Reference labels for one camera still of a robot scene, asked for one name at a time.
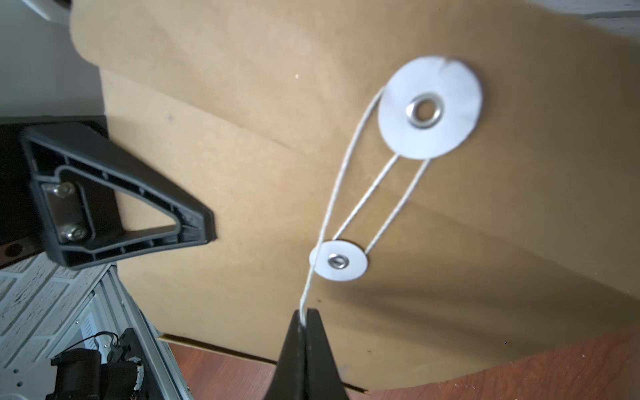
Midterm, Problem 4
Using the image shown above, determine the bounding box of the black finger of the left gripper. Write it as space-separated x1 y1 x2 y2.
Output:
20 123 217 270

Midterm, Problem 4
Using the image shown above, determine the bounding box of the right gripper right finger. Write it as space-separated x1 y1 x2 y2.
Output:
303 308 349 400

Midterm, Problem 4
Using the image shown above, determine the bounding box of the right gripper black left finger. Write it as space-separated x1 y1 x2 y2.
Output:
263 310 307 400

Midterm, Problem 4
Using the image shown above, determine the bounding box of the white closure string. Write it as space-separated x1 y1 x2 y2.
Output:
298 84 433 326

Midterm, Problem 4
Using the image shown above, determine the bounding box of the brown kraft file bag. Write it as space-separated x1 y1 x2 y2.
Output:
71 1 639 389

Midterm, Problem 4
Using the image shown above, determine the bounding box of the aluminium rail frame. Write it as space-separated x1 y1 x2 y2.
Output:
45 266 193 399

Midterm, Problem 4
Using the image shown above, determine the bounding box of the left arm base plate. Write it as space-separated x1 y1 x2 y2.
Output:
113 328 181 400

